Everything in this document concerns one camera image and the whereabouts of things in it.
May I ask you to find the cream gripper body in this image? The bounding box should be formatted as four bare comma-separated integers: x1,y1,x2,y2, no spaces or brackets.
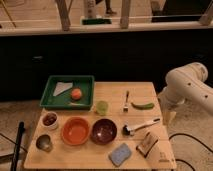
160,102,176,126

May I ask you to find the green pepper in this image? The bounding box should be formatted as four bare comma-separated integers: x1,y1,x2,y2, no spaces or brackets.
131,102,155,110

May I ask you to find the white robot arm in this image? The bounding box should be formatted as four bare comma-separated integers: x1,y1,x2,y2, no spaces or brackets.
158,62,213,125

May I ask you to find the purple bowl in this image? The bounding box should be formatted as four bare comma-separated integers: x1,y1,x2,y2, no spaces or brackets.
91,119,117,145

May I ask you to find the orange bowl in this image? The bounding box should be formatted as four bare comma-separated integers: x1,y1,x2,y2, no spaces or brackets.
61,117,90,146

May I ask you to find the silver fork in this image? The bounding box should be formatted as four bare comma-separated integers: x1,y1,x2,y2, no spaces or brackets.
123,91,129,112

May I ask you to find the brown wooden block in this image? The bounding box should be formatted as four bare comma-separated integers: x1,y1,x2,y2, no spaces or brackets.
136,132,158,157

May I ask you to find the green plastic cup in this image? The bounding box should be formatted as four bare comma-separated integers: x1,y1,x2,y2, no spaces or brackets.
96,101,108,116

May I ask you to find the blue sponge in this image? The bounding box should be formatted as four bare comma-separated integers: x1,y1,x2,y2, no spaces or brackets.
108,143,132,167

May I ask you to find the orange fruit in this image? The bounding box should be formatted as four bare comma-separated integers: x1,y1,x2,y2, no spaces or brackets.
70,88,83,100

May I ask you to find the green plastic tray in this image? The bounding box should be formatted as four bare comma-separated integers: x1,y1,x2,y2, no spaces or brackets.
40,75,94,110

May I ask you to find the white cloth piece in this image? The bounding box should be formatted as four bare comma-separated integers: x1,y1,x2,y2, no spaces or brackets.
53,82,73,96

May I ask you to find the green board on shelf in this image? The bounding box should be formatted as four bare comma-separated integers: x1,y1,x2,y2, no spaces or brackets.
82,18,112,25

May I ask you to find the silver metal cup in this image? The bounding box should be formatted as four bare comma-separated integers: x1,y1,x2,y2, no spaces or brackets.
36,134,53,152

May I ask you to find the black pole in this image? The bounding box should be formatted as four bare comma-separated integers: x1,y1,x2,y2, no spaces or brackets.
10,122,25,171

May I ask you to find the black cable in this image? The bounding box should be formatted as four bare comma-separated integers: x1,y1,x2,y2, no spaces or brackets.
168,132,213,171

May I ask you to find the white handled brush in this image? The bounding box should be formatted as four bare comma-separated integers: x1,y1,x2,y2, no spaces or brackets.
122,118,161,136

